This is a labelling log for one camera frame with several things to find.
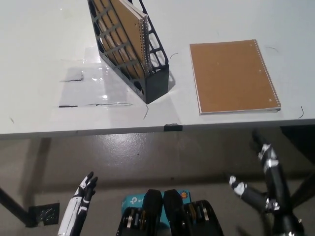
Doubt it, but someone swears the black lattice book holder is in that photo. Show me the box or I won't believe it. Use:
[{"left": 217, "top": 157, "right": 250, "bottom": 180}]
[{"left": 87, "top": 0, "right": 170, "bottom": 104}]

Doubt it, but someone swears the black table edge clip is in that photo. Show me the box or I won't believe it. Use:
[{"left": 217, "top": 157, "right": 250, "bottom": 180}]
[{"left": 164, "top": 122, "right": 183, "bottom": 131}]

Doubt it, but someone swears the black table support panel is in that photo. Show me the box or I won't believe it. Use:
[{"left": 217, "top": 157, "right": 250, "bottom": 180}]
[{"left": 280, "top": 125, "right": 315, "bottom": 170}]

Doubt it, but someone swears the grey upright table leg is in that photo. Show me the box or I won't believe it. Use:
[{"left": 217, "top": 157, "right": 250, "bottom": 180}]
[{"left": 29, "top": 137, "right": 52, "bottom": 205}]

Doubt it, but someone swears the white and black left hand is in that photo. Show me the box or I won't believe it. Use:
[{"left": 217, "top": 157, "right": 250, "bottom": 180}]
[{"left": 57, "top": 171, "right": 98, "bottom": 236}]

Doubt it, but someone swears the black and white right hand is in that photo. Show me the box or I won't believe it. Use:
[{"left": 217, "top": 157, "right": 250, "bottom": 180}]
[{"left": 228, "top": 129, "right": 307, "bottom": 236}]

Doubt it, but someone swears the teal router box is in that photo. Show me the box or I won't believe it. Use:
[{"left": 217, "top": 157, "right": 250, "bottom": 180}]
[{"left": 120, "top": 188, "right": 191, "bottom": 222}]

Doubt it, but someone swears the brown spiral notebook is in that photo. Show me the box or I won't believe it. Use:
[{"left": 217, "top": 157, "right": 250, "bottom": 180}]
[
  {"left": 92, "top": 0, "right": 151, "bottom": 77},
  {"left": 189, "top": 38, "right": 282, "bottom": 116}
]

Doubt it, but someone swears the clear plastic sheet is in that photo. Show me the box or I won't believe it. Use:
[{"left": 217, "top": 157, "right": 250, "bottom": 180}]
[{"left": 52, "top": 46, "right": 148, "bottom": 109}]

